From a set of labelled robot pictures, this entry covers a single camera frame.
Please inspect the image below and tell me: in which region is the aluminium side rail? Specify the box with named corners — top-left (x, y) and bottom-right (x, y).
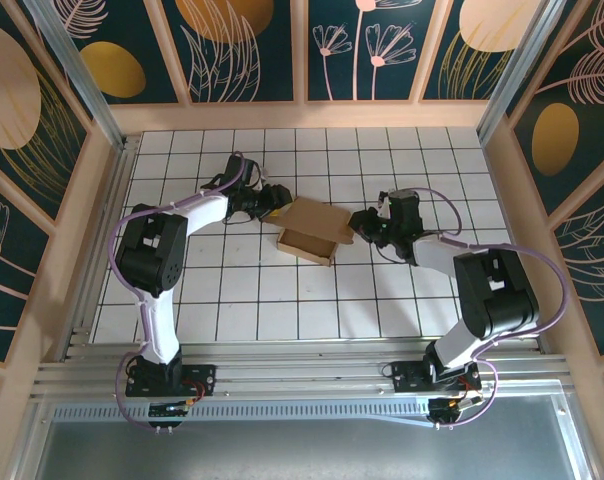
top-left (61, 134), bottom-right (141, 361)

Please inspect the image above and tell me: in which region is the black left circuit board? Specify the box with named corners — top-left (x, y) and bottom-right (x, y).
top-left (148, 399), bottom-right (191, 432)

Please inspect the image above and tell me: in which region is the black circuit board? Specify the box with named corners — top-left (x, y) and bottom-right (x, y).
top-left (428, 394), bottom-right (483, 427)
top-left (148, 399), bottom-right (191, 432)

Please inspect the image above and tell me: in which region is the aluminium corner post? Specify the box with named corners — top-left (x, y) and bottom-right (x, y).
top-left (24, 0), bottom-right (133, 151)
top-left (475, 0), bottom-right (581, 146)

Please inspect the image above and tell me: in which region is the black right circuit board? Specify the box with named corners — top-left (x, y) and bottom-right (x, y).
top-left (428, 394), bottom-right (483, 427)

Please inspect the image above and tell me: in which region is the aluminium rail frame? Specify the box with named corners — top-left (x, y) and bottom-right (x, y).
top-left (31, 337), bottom-right (573, 401)

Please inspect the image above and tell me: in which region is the brown cardboard paper box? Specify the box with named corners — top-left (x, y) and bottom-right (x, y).
top-left (259, 196), bottom-right (356, 269)

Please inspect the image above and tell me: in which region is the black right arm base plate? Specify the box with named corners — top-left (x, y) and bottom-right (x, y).
top-left (391, 359), bottom-right (482, 394)

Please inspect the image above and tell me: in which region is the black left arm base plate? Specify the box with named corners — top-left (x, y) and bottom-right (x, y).
top-left (125, 363), bottom-right (218, 399)

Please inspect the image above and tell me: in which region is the perforated metal cable duct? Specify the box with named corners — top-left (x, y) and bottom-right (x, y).
top-left (49, 402), bottom-right (433, 426)

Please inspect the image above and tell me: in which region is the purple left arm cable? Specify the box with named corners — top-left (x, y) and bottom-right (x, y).
top-left (110, 149), bottom-right (248, 434)

